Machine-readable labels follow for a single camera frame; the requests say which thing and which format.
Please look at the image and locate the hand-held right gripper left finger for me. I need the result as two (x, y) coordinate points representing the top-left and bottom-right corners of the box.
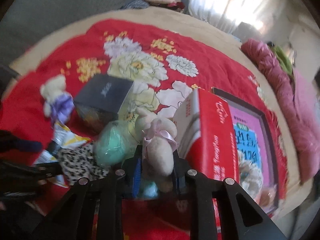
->
(30, 152), (145, 240)

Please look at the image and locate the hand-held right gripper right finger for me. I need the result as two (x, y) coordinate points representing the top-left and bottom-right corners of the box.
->
(172, 152), (288, 240)

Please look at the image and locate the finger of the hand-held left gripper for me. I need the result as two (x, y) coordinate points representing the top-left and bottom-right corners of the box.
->
(0, 161), (63, 180)
(0, 129), (60, 155)

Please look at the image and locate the cream plush bear pink bow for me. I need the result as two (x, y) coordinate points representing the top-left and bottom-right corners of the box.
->
(135, 107), (178, 193)

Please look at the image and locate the leopard print scrunchie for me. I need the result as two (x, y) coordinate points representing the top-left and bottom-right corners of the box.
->
(56, 145), (110, 185)

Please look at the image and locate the green makeup sponge bag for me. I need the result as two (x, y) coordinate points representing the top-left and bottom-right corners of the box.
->
(95, 120), (137, 167)

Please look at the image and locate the white teddy bear purple dress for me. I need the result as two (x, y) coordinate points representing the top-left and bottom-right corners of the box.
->
(40, 75), (75, 125)

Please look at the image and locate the teal tissue pack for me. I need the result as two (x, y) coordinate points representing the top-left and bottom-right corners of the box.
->
(139, 180), (160, 199)

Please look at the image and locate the foil snack packet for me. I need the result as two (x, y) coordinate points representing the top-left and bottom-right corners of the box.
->
(32, 121), (92, 188)

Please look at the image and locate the red floral blanket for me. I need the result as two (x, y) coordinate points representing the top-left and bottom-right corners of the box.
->
(0, 19), (288, 240)

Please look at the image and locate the red tissue pack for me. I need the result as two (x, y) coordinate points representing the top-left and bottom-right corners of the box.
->
(172, 88), (240, 188)

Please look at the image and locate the pink book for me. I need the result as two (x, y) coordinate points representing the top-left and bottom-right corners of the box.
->
(229, 105), (273, 205)

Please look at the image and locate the small black box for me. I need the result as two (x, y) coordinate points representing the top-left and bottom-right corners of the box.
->
(74, 74), (134, 130)

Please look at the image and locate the pink quilt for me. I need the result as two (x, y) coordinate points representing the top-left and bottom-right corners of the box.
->
(241, 39), (320, 184)

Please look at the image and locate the grey quilted cover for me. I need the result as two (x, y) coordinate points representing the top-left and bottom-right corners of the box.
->
(0, 0), (143, 63)

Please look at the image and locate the beige bed sheet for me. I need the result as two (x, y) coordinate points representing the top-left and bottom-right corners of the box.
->
(7, 6), (313, 218)

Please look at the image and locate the green cloth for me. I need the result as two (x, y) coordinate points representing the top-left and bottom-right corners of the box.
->
(271, 44), (293, 73)

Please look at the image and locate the grey chair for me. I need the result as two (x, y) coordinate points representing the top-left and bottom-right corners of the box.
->
(236, 21), (265, 40)

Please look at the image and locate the dark patterned cloth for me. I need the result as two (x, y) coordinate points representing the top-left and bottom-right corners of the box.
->
(120, 0), (148, 10)

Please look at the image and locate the white curtain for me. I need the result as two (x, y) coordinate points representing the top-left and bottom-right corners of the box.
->
(180, 0), (283, 38)

